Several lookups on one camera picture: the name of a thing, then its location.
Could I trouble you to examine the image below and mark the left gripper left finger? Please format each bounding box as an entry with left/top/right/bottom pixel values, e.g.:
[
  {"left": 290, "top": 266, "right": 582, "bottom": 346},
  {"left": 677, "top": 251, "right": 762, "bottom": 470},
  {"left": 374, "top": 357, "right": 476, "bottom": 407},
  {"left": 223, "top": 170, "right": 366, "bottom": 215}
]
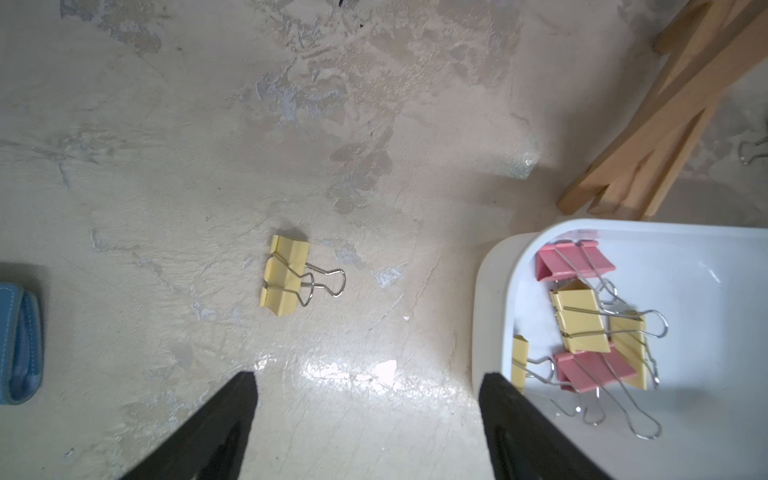
[{"left": 123, "top": 371, "right": 258, "bottom": 479}]

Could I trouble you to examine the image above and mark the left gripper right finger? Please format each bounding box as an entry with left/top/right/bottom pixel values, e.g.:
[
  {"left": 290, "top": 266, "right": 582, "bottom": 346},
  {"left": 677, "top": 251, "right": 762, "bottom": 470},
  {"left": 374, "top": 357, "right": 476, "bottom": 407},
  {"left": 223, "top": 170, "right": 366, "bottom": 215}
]
[{"left": 479, "top": 373, "right": 609, "bottom": 479}]

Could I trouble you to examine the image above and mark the yellow binder clip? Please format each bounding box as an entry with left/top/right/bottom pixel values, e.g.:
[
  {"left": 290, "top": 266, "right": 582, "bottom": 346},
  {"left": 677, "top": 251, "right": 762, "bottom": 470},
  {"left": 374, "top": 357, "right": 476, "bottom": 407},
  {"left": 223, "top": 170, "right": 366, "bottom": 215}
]
[
  {"left": 259, "top": 234, "right": 347, "bottom": 317},
  {"left": 549, "top": 280, "right": 670, "bottom": 354}
]

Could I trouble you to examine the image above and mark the pink binder clip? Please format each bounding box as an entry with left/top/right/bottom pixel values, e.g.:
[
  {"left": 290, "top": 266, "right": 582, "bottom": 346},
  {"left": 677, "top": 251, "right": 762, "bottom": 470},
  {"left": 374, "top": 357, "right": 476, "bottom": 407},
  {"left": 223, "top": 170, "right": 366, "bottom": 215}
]
[{"left": 535, "top": 240, "right": 618, "bottom": 302}]

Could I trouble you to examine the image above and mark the blue cloth pad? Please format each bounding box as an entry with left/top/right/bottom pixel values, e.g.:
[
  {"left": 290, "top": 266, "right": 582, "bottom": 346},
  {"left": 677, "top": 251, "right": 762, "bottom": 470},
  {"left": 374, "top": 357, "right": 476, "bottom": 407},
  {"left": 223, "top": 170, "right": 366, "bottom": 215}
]
[{"left": 1, "top": 283, "right": 44, "bottom": 405}]

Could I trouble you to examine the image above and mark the wooden easel stand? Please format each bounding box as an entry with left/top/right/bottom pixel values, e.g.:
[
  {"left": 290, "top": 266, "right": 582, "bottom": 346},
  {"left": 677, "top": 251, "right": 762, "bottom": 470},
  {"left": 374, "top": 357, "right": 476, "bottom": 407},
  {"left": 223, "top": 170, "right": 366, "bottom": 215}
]
[{"left": 557, "top": 1, "right": 767, "bottom": 221}]

